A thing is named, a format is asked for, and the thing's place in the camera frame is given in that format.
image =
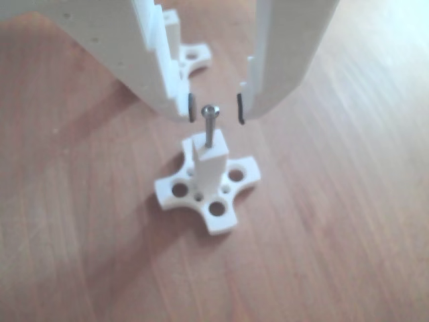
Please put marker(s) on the silver metal screw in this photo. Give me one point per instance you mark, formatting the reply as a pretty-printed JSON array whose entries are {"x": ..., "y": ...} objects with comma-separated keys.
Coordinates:
[{"x": 210, "y": 131}]

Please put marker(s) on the white printed post holder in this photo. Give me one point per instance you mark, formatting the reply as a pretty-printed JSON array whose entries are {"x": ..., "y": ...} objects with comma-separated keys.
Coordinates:
[
  {"x": 211, "y": 167},
  {"x": 196, "y": 55}
]

